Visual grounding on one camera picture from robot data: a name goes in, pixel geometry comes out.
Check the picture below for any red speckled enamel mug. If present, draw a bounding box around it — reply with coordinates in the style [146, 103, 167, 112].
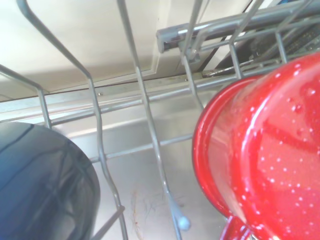
[192, 52, 320, 240]

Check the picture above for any stainless dishwasher door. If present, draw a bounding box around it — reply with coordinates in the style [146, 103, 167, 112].
[0, 81, 227, 240]

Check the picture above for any dark blue mug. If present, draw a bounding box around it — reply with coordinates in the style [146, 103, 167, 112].
[0, 120, 102, 240]

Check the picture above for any white drawer cabinet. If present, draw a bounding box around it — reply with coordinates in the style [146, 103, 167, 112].
[0, 0, 254, 101]

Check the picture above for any grey wire dishwasher rack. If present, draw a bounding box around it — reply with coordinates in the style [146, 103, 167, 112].
[0, 0, 320, 240]

